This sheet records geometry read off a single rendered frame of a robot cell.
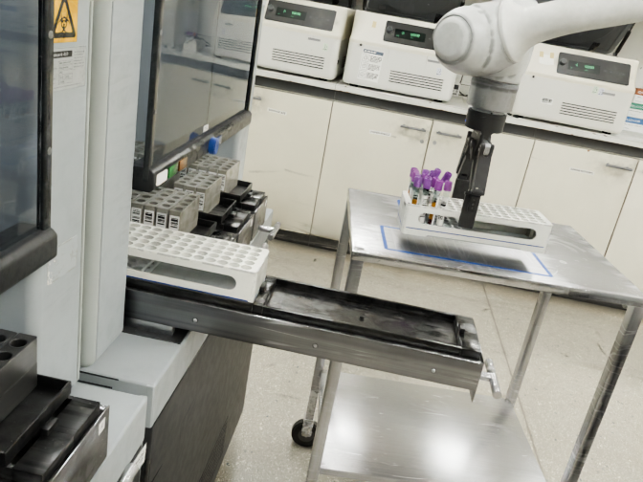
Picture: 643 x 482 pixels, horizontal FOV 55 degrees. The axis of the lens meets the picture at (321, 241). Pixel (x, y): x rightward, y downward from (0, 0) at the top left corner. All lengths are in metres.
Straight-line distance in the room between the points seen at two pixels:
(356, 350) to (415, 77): 2.39
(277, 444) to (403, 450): 0.51
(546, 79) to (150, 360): 2.65
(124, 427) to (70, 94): 0.39
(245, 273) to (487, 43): 0.52
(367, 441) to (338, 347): 0.69
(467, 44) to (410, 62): 2.15
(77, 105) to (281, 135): 2.60
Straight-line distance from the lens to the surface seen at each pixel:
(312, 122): 3.23
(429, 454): 1.62
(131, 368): 0.92
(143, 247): 0.97
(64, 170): 0.71
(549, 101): 3.28
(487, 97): 1.22
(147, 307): 0.97
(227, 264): 0.93
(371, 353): 0.93
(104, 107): 0.78
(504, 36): 1.06
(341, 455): 1.53
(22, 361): 0.69
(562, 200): 3.39
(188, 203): 1.13
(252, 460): 1.91
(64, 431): 0.68
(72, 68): 0.69
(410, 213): 1.24
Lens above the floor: 1.24
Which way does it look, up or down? 20 degrees down
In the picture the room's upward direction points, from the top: 10 degrees clockwise
